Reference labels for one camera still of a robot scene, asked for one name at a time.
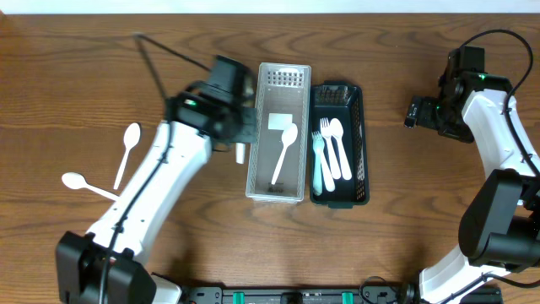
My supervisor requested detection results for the white plastic spoon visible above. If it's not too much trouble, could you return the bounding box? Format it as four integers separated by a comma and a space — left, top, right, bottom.
271, 123, 299, 185
113, 122, 141, 190
235, 143, 246, 165
62, 172, 119, 201
330, 118, 352, 181

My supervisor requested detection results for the white plastic fork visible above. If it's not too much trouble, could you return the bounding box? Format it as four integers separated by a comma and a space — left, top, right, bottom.
312, 132, 324, 196
320, 117, 341, 180
314, 131, 337, 193

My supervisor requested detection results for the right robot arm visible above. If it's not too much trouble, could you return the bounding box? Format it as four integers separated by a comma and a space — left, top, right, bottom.
397, 46, 539, 303

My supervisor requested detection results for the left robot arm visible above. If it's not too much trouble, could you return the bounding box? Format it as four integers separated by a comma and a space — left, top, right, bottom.
56, 56, 256, 303

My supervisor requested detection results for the clear white plastic basket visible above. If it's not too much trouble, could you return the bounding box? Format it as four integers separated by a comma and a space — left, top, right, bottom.
246, 62, 311, 204

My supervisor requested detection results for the black plastic basket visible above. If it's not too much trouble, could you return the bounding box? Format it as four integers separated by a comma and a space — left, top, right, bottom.
308, 80, 370, 209

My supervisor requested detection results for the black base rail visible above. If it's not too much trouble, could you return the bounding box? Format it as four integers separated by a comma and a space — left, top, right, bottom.
151, 274, 504, 304

